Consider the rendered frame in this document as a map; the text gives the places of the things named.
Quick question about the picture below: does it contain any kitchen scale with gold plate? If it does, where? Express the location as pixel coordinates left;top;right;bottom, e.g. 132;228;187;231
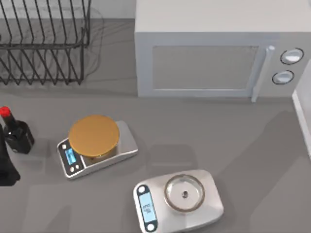
57;115;139;180

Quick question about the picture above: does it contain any silver kitchen scale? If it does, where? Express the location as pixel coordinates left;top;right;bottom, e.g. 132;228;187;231
133;169;225;233

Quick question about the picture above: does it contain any pale microwave oven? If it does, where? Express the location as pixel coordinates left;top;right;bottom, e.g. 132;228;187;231
134;0;311;99

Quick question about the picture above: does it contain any small microwave knob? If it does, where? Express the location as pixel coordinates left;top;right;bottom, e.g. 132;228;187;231
272;70;295;85

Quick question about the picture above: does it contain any dark bottle with red cap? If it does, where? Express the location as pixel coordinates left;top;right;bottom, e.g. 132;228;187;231
0;106;35;155

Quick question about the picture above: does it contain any large microwave knob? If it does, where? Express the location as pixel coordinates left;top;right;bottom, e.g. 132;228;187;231
279;48;305;65

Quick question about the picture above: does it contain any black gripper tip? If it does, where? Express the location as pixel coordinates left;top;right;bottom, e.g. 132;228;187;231
0;124;21;187

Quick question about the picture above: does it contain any microwave door handle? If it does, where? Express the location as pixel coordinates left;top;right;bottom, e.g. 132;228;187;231
251;45;276;103

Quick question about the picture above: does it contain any black wire dish rack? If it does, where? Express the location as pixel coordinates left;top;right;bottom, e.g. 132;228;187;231
0;0;92;86

